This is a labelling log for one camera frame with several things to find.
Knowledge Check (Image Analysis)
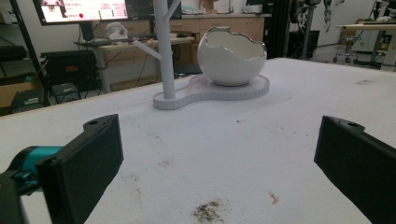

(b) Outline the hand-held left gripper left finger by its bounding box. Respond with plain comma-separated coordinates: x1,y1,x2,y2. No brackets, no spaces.
0,113,124,224

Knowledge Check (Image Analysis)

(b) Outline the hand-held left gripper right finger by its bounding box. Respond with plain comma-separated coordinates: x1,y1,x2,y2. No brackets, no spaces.
313,115,396,224

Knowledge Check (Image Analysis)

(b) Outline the small black box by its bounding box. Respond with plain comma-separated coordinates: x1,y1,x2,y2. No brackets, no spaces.
8,88,47,114

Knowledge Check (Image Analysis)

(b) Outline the black equipment case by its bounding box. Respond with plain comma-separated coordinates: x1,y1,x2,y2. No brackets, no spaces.
40,49,99,91

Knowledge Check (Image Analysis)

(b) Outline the cardboard box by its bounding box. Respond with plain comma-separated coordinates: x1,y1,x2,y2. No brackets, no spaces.
0,73,43,117

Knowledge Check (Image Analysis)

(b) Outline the wheeled stool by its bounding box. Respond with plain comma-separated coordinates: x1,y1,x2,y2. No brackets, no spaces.
332,35,360,64

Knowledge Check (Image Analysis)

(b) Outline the wooden table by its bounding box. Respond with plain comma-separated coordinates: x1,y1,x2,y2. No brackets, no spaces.
335,22,396,70

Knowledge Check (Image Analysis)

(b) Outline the black keyboard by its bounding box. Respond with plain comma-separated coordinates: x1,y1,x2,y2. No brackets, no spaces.
74,37,117,48

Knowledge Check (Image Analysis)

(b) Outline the wooden desk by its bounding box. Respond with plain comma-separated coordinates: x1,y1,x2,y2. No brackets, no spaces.
74,35,195,93

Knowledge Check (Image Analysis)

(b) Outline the black metal stand pole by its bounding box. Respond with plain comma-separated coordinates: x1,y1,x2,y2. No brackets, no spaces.
8,0,50,106

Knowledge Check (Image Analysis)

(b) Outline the white tree-shaped stand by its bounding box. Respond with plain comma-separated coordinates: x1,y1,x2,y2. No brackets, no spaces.
132,0,271,111

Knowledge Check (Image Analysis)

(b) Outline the white helmet-shaped device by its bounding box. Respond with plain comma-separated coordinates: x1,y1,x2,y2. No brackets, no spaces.
105,21,129,41

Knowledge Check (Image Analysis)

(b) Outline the computer monitor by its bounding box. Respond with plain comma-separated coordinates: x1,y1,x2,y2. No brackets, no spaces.
32,0,129,26

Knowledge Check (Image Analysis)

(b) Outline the white eggshell-shaped bowl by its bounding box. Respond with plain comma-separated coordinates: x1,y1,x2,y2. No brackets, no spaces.
196,26,268,87

